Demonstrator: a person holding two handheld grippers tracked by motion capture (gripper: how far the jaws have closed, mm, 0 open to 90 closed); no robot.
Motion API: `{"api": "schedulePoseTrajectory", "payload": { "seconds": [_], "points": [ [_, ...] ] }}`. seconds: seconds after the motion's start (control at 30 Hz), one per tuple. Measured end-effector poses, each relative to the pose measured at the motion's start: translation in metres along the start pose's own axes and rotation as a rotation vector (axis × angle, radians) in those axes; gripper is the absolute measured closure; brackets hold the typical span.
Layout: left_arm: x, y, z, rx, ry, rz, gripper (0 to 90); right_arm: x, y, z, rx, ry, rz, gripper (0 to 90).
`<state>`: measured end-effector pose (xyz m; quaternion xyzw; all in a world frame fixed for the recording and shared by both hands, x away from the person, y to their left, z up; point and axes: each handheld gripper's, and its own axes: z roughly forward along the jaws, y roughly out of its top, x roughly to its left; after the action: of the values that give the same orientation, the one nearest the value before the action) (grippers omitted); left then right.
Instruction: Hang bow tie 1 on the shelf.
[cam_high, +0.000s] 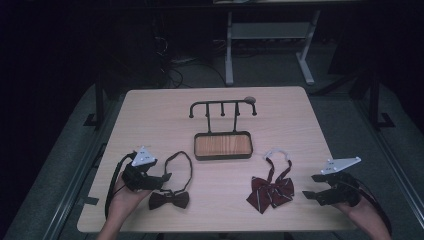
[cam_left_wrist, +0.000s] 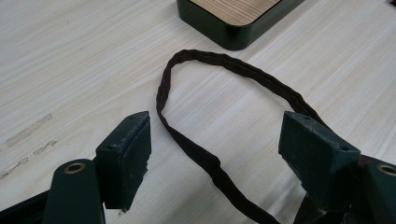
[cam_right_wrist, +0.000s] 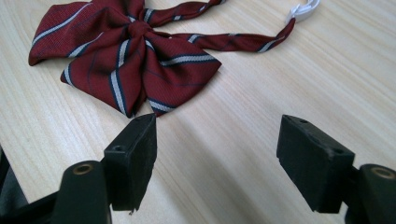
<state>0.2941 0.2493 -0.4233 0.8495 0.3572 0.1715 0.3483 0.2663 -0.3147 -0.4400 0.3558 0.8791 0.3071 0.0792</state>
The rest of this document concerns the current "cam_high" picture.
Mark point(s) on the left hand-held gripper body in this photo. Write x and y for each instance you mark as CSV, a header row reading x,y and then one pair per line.
x,y
138,178

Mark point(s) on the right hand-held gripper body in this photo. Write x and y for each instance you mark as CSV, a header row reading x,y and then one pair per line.
x,y
341,193

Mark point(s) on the dark brown bow tie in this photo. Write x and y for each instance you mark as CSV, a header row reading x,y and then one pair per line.
x,y
173,199

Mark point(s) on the red striped bow tie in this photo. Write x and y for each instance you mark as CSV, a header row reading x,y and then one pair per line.
x,y
270,192

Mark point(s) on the black hook rack wooden tray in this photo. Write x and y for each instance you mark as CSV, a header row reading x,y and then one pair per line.
x,y
222,145

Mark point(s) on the person's left hand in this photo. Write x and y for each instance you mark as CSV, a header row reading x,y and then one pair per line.
x,y
125,201

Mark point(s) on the person's right hand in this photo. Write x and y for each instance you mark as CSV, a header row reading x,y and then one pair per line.
x,y
363,213

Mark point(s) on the black stand leg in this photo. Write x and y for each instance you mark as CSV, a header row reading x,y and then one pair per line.
x,y
99,103
375,103

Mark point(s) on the dark table edge bracket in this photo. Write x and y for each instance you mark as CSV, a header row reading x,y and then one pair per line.
x,y
88,201

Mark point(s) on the metal floor rail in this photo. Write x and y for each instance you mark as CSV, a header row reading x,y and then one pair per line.
x,y
71,190
396,173

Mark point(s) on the white metal desk frame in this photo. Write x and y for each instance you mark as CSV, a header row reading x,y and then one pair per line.
x,y
266,30

